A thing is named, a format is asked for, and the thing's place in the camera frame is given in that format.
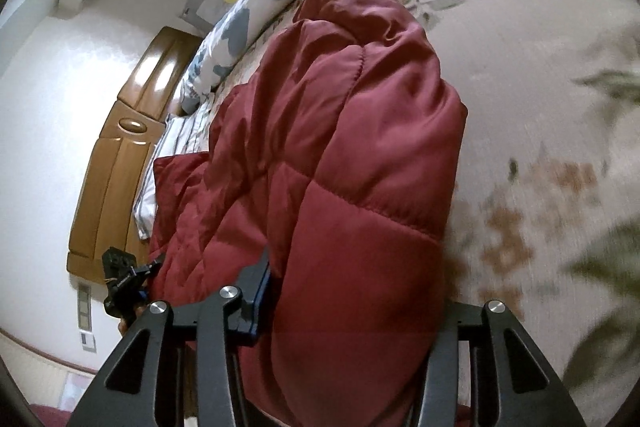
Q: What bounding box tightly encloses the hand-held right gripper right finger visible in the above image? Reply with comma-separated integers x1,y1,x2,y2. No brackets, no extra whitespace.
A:
410,299,588,427

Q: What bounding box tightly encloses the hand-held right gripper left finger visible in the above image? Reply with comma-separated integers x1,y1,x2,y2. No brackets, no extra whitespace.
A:
65,249,273,427

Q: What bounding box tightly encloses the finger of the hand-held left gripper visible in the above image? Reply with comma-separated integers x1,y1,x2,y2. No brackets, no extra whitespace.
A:
135,257,164,280

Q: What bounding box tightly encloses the red quilted jacket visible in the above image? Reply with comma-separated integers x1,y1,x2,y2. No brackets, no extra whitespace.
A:
147,0,469,427

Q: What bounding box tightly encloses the wooden headboard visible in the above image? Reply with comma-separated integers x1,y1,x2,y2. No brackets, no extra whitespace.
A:
66,26,201,280

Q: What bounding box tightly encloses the striped pillow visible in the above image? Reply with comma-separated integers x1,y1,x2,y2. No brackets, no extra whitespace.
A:
132,104,216,240

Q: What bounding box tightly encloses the floral bedspread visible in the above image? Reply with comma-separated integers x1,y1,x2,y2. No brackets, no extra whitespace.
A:
260,0,640,408

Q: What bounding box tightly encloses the wall switch panel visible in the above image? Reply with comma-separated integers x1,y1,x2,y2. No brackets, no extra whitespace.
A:
77,284,94,330

